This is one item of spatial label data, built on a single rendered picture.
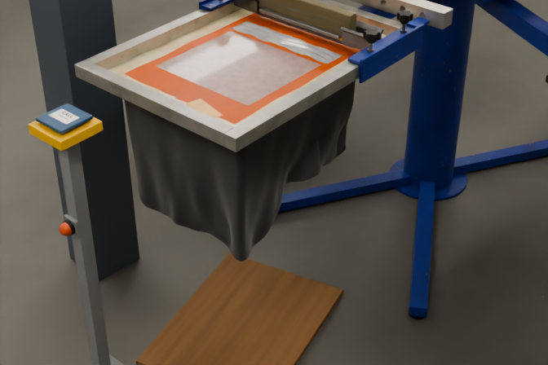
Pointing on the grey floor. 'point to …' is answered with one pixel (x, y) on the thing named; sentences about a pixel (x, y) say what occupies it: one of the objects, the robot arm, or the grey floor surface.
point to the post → (88, 292)
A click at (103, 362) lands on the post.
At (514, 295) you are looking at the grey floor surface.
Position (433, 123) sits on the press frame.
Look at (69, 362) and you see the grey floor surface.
